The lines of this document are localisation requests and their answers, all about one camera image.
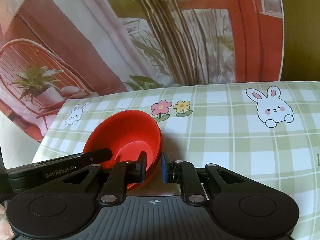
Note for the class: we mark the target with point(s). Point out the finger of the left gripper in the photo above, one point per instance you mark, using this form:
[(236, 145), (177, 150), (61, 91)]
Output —
[(97, 156)]

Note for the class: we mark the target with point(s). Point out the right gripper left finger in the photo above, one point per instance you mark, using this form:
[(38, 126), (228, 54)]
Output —
[(123, 174)]

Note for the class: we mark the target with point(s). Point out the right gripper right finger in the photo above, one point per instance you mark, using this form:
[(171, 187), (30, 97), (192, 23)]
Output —
[(183, 173)]

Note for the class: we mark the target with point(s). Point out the red bowl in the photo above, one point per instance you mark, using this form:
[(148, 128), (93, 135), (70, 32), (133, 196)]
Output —
[(126, 134)]

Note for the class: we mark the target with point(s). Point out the green checkered bunny tablecloth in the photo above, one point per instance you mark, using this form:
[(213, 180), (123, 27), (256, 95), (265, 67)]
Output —
[(217, 124)]

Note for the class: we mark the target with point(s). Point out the printed room scene backdrop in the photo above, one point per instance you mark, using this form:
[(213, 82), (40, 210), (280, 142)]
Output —
[(54, 50)]

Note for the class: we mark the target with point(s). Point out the yellow wooden board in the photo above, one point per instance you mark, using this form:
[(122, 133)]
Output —
[(301, 48)]

